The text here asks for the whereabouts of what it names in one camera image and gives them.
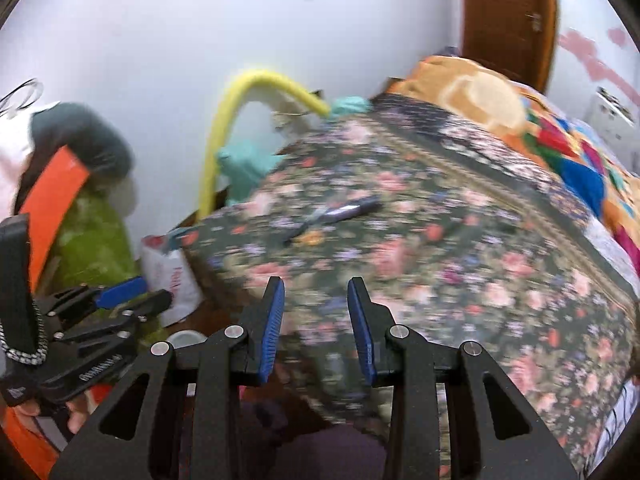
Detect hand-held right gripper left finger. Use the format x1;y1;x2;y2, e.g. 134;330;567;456
50;276;286;480

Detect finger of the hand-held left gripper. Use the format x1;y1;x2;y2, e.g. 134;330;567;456
52;289;173;343
35;276;149;313

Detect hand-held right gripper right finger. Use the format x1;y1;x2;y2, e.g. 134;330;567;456
346;276;567;480

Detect black marker pen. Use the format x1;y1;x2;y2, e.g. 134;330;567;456
320;199;383;221

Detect person's left forearm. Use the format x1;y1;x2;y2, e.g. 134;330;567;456
0;405;63;478

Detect person's left hand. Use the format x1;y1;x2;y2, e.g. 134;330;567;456
15;391;103;436

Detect white plastic bag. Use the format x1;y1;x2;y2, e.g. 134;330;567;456
140;232;203;328

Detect green patterned bag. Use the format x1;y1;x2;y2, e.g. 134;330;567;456
45;195;138;301

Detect dark floral bedspread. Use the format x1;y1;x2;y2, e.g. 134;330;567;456
182;92;640;480

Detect orange box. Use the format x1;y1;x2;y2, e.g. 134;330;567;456
17;145;93;291

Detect dark green cloth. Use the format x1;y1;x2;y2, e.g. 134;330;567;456
15;101;135;211

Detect teal plastic rocking toy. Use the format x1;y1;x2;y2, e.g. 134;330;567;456
216;96;373;206

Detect white towel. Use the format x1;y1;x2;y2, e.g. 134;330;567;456
0;102;61;211

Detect yellow foam tube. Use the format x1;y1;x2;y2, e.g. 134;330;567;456
197;71;331;222

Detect orange blanket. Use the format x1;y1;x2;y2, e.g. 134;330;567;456
400;55;546;151

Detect colourful patchwork quilt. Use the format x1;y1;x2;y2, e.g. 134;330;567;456
500;82;640;281

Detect white box appliance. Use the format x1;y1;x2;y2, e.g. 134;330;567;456
590;85;640;147

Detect brown wooden door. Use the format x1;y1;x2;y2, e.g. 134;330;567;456
460;0;558;96

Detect white wardrobe with heart stickers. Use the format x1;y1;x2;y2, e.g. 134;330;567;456
547;0;640;126

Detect black cable bundle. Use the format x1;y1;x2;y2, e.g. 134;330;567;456
0;77;45;118

